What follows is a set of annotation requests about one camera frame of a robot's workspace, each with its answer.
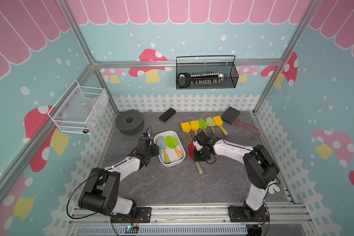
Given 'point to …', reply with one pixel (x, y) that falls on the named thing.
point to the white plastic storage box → (171, 157)
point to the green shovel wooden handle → (203, 125)
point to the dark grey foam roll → (130, 122)
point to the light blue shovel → (162, 142)
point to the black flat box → (230, 115)
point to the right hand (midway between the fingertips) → (194, 158)
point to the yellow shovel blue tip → (194, 125)
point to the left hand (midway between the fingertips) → (157, 149)
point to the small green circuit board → (131, 229)
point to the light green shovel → (210, 122)
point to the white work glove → (272, 187)
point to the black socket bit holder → (185, 80)
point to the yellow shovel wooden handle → (186, 128)
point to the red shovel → (191, 147)
